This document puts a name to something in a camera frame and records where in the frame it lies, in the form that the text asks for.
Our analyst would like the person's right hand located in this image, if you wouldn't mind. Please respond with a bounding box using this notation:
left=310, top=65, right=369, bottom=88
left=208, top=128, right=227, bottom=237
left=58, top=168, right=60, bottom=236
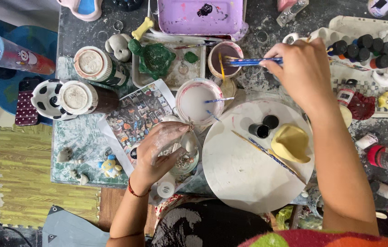
left=259, top=38, right=332, bottom=114

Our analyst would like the person's left hand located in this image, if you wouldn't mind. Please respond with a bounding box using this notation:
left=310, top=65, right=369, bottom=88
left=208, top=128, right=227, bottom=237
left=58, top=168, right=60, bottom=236
left=130, top=121, right=190, bottom=191

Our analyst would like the white plaster figurine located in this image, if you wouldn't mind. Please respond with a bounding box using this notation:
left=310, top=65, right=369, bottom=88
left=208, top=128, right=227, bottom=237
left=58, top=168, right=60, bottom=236
left=161, top=115, right=198, bottom=153

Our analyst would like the bundle of blue paintbrushes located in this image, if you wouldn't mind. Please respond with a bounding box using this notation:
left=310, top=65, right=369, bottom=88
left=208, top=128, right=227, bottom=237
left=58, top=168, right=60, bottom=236
left=223, top=56, right=284, bottom=68

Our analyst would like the printed picture sheet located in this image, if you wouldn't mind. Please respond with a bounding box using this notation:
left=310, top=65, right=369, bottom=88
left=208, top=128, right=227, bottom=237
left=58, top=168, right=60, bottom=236
left=97, top=78, right=178, bottom=177

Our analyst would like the red label paint bottle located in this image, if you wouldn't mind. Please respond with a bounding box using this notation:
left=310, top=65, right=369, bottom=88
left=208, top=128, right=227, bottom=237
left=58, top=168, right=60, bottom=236
left=336, top=79, right=358, bottom=107

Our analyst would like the clear glass bottle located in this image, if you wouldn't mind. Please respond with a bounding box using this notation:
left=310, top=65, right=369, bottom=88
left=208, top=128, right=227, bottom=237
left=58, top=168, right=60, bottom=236
left=276, top=0, right=310, bottom=27

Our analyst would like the black bottle cap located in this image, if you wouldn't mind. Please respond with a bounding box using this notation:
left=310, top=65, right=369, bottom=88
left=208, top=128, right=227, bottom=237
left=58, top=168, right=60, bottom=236
left=263, top=115, right=280, bottom=130

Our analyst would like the cream round lid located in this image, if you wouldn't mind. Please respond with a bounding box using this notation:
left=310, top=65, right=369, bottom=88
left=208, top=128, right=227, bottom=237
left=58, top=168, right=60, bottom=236
left=338, top=104, right=353, bottom=128

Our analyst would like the cluster of black-capped paint bottles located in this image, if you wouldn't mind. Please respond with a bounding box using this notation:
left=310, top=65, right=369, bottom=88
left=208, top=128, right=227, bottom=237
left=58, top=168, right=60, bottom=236
left=327, top=34, right=388, bottom=69

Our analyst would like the cup of white water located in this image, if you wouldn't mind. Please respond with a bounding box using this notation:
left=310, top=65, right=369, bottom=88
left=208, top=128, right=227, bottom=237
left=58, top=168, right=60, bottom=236
left=175, top=78, right=225, bottom=126

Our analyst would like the checkered mat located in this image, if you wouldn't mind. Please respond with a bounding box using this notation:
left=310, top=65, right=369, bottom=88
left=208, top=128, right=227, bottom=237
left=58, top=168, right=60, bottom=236
left=331, top=78, right=388, bottom=114

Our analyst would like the dark red shell figurine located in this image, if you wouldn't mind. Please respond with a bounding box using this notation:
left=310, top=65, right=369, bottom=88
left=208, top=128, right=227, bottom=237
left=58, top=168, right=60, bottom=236
left=347, top=91, right=376, bottom=121

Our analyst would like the pink box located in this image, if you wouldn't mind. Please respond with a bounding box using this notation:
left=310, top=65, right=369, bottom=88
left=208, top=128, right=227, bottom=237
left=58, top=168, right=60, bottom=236
left=277, top=0, right=298, bottom=13

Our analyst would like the yellow plaster figurine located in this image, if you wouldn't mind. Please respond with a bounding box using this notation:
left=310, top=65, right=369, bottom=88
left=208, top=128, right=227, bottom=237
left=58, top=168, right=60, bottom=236
left=271, top=123, right=312, bottom=164

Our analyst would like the blue striped paintbrush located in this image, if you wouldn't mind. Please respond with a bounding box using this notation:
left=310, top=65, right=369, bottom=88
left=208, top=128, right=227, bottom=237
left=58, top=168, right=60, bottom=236
left=206, top=110, right=222, bottom=123
left=204, top=97, right=235, bottom=104

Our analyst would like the cup of brown water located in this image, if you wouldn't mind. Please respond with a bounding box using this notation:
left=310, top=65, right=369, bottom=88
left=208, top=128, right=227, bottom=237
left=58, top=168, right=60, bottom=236
left=208, top=41, right=244, bottom=80

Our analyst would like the open black paint bottle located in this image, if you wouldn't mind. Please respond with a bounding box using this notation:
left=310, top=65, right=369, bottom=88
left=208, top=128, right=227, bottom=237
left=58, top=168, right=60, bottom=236
left=248, top=123, right=271, bottom=139

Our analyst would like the green cutting mat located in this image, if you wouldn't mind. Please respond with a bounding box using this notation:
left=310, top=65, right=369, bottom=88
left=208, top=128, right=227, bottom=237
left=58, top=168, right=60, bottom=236
left=51, top=56, right=137, bottom=188

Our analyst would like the small grey mushroom figurine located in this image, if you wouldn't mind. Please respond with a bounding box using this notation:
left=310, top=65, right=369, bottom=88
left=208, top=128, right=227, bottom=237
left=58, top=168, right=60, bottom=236
left=69, top=169, right=90, bottom=186

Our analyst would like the yellow round palette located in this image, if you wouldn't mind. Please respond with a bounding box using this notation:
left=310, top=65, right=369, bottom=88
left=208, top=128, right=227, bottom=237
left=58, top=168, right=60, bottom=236
left=219, top=78, right=238, bottom=101

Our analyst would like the white egg carton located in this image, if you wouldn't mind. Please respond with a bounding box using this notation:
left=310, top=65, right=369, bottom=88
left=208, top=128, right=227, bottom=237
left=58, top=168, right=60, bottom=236
left=309, top=15, right=388, bottom=119

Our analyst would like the brown mug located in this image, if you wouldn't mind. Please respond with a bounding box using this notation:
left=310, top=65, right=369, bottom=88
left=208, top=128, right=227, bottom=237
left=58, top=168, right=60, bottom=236
left=58, top=80, right=120, bottom=116

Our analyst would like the small yellow figurine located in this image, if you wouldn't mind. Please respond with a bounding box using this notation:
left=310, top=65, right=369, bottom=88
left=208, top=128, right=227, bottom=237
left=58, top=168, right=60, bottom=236
left=377, top=91, right=388, bottom=110

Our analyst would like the blue and yellow paintbrush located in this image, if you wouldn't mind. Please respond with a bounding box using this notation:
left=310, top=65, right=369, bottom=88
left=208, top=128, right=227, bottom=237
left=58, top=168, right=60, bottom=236
left=248, top=137, right=299, bottom=177

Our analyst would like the person's black patterned lap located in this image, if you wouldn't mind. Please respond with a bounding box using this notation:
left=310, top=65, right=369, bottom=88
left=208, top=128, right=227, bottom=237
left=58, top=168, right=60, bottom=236
left=151, top=200, right=274, bottom=247

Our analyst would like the white rectangular tray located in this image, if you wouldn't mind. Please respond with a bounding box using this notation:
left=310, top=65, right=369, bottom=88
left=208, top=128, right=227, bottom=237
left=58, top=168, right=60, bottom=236
left=132, top=33, right=207, bottom=91

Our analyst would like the round white board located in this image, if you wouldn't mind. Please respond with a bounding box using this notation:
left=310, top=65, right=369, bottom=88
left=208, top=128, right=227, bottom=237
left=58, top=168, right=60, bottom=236
left=201, top=99, right=315, bottom=214

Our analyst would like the small white paint bottle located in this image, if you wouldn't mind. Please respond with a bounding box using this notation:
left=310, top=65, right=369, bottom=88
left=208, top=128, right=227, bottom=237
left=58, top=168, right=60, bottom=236
left=355, top=133, right=379, bottom=151

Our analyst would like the green turtle figurine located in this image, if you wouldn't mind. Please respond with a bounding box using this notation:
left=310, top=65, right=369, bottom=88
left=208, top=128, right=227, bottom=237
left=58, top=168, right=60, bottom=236
left=128, top=38, right=177, bottom=81

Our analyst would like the green and white mug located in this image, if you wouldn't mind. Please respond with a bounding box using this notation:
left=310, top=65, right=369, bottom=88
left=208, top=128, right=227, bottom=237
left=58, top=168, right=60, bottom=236
left=73, top=46, right=130, bottom=88

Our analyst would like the small green figurine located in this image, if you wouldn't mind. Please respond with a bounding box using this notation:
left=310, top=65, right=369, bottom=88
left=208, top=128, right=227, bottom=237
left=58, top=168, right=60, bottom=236
left=184, top=51, right=200, bottom=64

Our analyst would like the thin paintbrush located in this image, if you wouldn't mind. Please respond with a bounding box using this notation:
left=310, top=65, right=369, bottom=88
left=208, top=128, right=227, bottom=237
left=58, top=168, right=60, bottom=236
left=174, top=41, right=220, bottom=50

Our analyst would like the grey shark cushion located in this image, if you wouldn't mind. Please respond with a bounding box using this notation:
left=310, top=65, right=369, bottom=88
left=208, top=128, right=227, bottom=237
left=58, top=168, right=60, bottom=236
left=42, top=205, right=111, bottom=247

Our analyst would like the grey elephant figurine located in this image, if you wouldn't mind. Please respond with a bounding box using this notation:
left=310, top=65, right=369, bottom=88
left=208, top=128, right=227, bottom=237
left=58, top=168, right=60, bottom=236
left=105, top=33, right=133, bottom=62

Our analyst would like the cow spotted bowl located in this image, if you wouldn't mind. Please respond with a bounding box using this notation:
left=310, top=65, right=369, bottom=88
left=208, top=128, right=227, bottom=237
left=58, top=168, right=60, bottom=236
left=30, top=78, right=78, bottom=121

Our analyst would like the yellow bone figurine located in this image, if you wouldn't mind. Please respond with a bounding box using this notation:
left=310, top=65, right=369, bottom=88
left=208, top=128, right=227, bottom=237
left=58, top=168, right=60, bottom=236
left=131, top=17, right=155, bottom=41

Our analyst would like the purple plastic tray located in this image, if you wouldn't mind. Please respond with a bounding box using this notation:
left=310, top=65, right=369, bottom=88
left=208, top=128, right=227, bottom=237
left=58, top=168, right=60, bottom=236
left=157, top=0, right=249, bottom=42

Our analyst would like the yellow foam floor mat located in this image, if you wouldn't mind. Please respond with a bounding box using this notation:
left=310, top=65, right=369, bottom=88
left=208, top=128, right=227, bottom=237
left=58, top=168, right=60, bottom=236
left=0, top=102, right=102, bottom=229

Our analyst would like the red dotted phone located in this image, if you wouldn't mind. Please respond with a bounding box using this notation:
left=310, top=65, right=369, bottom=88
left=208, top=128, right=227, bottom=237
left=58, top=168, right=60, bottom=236
left=14, top=77, right=43, bottom=127

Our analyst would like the black figurine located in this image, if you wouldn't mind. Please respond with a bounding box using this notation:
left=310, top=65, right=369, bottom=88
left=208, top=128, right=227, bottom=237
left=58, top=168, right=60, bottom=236
left=111, top=0, right=144, bottom=12

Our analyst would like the pink and blue figurine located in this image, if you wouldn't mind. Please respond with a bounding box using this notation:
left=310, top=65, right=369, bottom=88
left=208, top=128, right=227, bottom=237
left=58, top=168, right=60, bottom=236
left=57, top=0, right=104, bottom=22

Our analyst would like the person's colourful shirt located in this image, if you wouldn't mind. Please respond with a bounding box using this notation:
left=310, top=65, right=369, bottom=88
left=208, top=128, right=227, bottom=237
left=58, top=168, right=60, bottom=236
left=238, top=229, right=388, bottom=247

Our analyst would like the painted cartoon tube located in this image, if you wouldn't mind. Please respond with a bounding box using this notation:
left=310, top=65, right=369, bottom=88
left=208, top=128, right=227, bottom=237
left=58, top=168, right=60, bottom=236
left=0, top=30, right=56, bottom=75

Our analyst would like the clear bowl of key chains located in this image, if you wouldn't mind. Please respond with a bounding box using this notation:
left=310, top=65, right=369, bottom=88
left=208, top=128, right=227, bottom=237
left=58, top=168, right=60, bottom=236
left=160, top=117, right=202, bottom=176

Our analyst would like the red string bracelet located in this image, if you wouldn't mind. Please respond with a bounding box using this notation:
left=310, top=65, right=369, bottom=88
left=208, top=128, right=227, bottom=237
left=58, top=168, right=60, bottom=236
left=128, top=177, right=152, bottom=198

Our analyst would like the yellow and blue bear keychain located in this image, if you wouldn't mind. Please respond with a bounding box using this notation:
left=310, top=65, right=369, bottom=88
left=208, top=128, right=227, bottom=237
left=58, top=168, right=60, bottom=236
left=97, top=154, right=123, bottom=178

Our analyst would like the wooden handled paintbrush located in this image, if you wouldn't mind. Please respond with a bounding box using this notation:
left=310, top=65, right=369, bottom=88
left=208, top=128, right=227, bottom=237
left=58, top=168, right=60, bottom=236
left=231, top=130, right=307, bottom=185

